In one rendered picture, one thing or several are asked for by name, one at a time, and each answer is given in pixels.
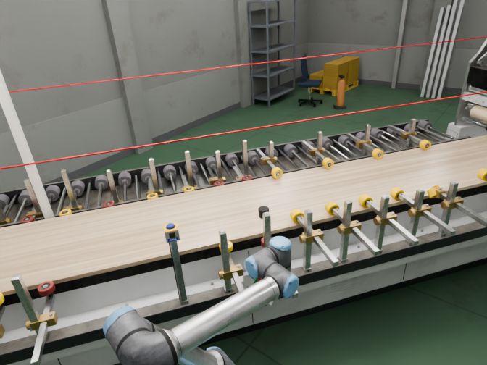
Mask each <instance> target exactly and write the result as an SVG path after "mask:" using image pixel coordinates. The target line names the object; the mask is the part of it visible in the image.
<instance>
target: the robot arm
mask: <svg viewBox="0 0 487 365"><path fill-rule="evenodd" d="M245 267H246V271H247V272H248V274H249V276H250V277H251V278H252V279H254V280H255V279H258V278H259V277H260V278H261V280H260V281H259V282H256V283H254V284H253V285H251V286H249V287H247V288H245V289H244V290H242V291H240V292H238V293H236V294H235V295H232V296H231V297H229V298H227V299H225V300H224V301H221V302H220V303H218V304H216V305H214V306H213V307H211V308H209V309H207V310H205V311H203V312H201V313H200V314H198V315H196V316H194V317H192V318H190V319H189V320H187V321H185V322H183V323H182V324H179V325H178V326H176V327H174V328H172V329H171V330H165V329H162V328H160V327H158V326H156V325H155V324H153V323H152V322H150V321H149V320H147V319H144V318H143V317H141V316H140V315H139V314H138V313H137V311H136V310H135V309H134V308H133V307H131V306H123V307H121V308H120V309H117V310H115V311H113V312H112V313H111V314H110V315H109V316H108V317H107V319H106V321H105V323H104V327H103V331H104V334H105V338H106V339H107V340H108V341H109V344H110V345H111V346H112V349H113V350H114V352H115V354H116V355H117V357H118V360H119V361H120V363H121V364H122V365H235V364H234V363H233V362H232V361H231V360H230V359H229V358H228V356H227V355H226V354H225V352H224V351H223V350H221V349H220V348H218V347H210V348H207V350H206V351H204V350H202V349H200V348H198V347H197V346H199V345H201V344H202V343H204V342H206V341H207V340H209V339H210V338H212V337H214V336H215V335H217V334H219V333H220V332H222V331H223V330H226V329H227V328H229V327H230V326H232V325H234V324H235V323H237V322H239V321H240V320H242V319H243V318H245V317H247V316H248V315H250V314H252V313H254V312H255V311H256V310H258V309H260V308H262V307H263V306H266V305H267V304H270V305H273V300H275V299H279V300H280V298H290V297H292V296H294V295H295V296H296V294H295V292H296V291H297V288H298V286H299V279H298V277H297V276H296V275H294V274H293V273H291V241H290V240H289V239H288V238H285V237H283V236H276V237H273V238H271V240H270V245H269V246H267V247H266V248H263V249H262V250H261V251H258V252H257V253H255V254H254V255H250V257H249V258H247V259H246V260H245Z"/></svg>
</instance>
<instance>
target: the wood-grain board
mask: <svg viewBox="0 0 487 365"><path fill-rule="evenodd" d="M482 168H486V169H487V136H484V135H482V136H478V137H474V138H468V139H463V140H456V141H452V142H448V143H441V144H437V145H433V146H430V148H429V149H428V150H424V149H422V148H414V149H410V150H406V151H399V152H395V153H391V154H384V155H383V157H382V158H381V159H376V158H375V157H369V158H364V159H358V160H354V161H346V162H342V163H338V164H334V165H333V167H332V168H330V169H327V168H325V167H324V166H323V167H316V168H311V169H305V170H301V171H296V172H289V173H285V174H283V176H282V177H281V178H279V179H275V178H274V177H273V176H270V177H263V178H259V179H255V180H248V181H243V182H237V183H233V184H228V185H221V186H217V187H213V188H206V189H202V190H195V191H191V192H187V193H179V194H175V195H171V196H165V197H160V198H153V199H149V200H145V201H138V202H134V203H130V204H123V205H119V206H111V207H107V208H103V209H97V210H92V211H85V212H81V213H77V214H70V215H66V216H62V217H55V218H51V219H43V220H39V221H35V222H28V223H24V224H20V225H13V226H8V227H2V228H0V293H2V295H3V296H5V295H11V294H14V293H16V291H15V289H14V287H13V285H12V283H11V278H12V276H13V275H16V274H21V276H22V278H23V281H24V283H25V285H26V287H27V289H28V290H32V289H36V288H38V286H39V285H40V284H41V283H43V282H47V281H52V282H53V283H54V284H58V283H61V282H67V281H70V280H76V279H80V278H83V277H89V276H92V275H96V274H101V273H105V272H111V271H114V270H118V269H124V268H127V267H133V266H136V265H140V264H145V263H149V262H153V261H159V260H162V259H168V258H171V253H170V247H169V243H166V239H165V232H164V228H163V225H165V224H169V223H173V222H177V224H178V230H179V235H180V240H178V241H177V243H178V250H179V255H183V254H187V253H193V252H197V251H202V250H206V249H209V248H215V247H218V246H219V244H220V237H219V231H220V230H225V231H226V233H227V241H230V242H231V243H237V242H241V241H244V240H250V239H253V238H259V237H262V236H263V221H262V219H260V218H259V214H258V208H259V207H260V206H267V207H269V213H270V215H271V234H275V233H279V232H284V231H288V230H293V229H297V228H300V227H302V226H301V225H300V224H299V223H295V222H294V221H293V220H292V218H291V217H290V213H291V212H292V211H293V210H294V209H300V210H301V211H302V212H303V214H304V210H306V209H311V210H312V212H313V216H312V224H313V225H315V224H319V223H322V222H328V221H331V220H335V219H338V217H336V216H335V215H330V214H329V213H328V212H327V211H326V210H325V205H326V204H327V203H328V202H329V201H334V202H335V203H336V204H337V205H338V206H339V208H340V209H339V210H340V211H341V212H342V213H343V212H344V201H345V200H348V199H349V200H351V201H352V202H353V204H352V211H351V215H352V216H354V215H357V214H363V213H366V212H370V211H372V209H370V208H369V207H367V208H365V207H363V206H362V205H361V204H360V203H359V202H358V200H359V197H360V196H361V195H362V194H367V195H368V196H369V197H371V198H372V200H373V202H374V203H375V204H376V205H377V206H378V207H379V208H380V200H381V196H384V195H387V196H388V197H389V198H390V200H389V205H388V207H392V206H398V205H401V204H405V202H403V201H402V200H399V201H397V200H395V199H394V198H392V197H391V196H390V192H391V190H392V189H393V188H395V187H398V188H400V189H402V190H403V191H404V194H405V195H406V196H408V197H409V198H411V199H412V200H413V201H414V200H415V194H416V190H417V189H420V188H422V189H423V190H424V191H425V195H424V199H427V198H430V197H429V195H428V193H427V190H429V189H431V187H433V186H435V185H439V187H440V188H441V187H442V188H443V190H445V194H447V193H448V189H449V184H450V182H451V181H456V182H458V183H459V185H458V188H457V191H461V190H467V189H471V188H476V187H480V186H483V185H487V180H486V181H485V180H482V179H480V178H479V177H478V176H477V174H478V172H479V170H480V169H482Z"/></svg>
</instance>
